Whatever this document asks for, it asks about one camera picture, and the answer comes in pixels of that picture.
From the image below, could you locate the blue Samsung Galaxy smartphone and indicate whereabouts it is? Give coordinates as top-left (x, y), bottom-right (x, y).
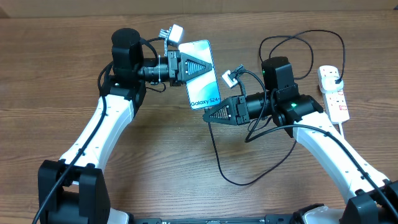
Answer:
top-left (178, 40), bottom-right (221, 110)

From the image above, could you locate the white charger plug adapter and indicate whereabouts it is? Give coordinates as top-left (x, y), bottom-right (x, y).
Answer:
top-left (320, 77), bottom-right (344, 94)

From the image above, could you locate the black USB charging cable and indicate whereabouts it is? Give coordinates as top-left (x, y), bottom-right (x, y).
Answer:
top-left (205, 29), bottom-right (346, 187)

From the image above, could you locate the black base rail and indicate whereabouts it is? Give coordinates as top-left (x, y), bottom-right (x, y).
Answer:
top-left (128, 214), bottom-right (295, 224)

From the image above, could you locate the white power extension strip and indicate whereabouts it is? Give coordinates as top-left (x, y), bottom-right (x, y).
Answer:
top-left (317, 65), bottom-right (349, 124)

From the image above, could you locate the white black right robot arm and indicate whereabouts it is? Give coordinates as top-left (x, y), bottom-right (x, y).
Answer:
top-left (203, 57), bottom-right (397, 223)

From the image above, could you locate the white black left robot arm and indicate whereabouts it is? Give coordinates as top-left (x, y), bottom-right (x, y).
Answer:
top-left (34, 25), bottom-right (220, 224)

